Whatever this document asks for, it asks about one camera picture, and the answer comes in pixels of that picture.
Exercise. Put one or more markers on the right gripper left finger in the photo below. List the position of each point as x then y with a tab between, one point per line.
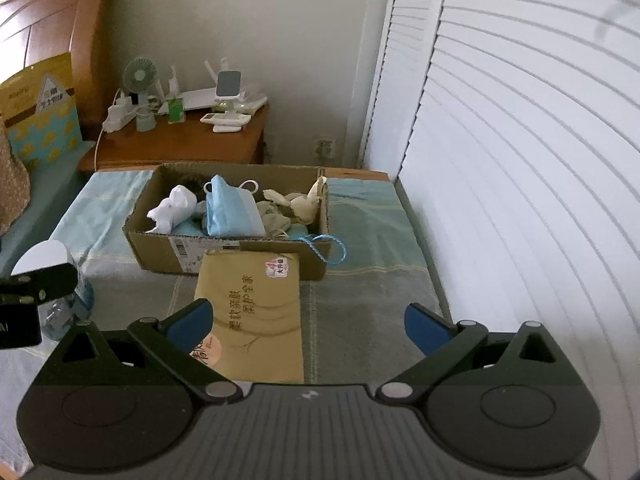
190	325

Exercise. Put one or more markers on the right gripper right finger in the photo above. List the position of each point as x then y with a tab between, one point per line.
427	330

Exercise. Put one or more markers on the blue mask pack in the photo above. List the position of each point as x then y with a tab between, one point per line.
231	211

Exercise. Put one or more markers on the brown fuzzy scrunchie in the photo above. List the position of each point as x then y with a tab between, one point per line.
196	184

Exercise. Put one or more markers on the white lidded plastic jar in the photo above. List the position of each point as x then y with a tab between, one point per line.
57	317

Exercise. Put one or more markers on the gold tissue pack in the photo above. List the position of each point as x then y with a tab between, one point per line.
257	333

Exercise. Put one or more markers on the brown cardboard box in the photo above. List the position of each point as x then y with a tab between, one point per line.
182	254

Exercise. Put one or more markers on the brown dotted cloth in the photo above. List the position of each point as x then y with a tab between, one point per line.
14	184

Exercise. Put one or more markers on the wooden nightstand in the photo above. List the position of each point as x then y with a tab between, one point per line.
189	141

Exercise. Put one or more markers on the yellow snack bag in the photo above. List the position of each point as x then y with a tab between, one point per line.
39	112

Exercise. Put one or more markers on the white power strip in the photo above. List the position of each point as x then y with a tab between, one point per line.
120	113

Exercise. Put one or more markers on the white remote control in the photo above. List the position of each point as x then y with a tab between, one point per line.
227	122

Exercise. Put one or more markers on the white wifi router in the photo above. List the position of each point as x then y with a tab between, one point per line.
250	101

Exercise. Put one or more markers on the white louvered shutter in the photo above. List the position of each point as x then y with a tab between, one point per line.
512	130

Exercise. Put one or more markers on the green desk fan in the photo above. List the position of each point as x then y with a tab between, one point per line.
139	77

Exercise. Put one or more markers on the wooden bed headboard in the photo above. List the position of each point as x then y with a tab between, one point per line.
33	30

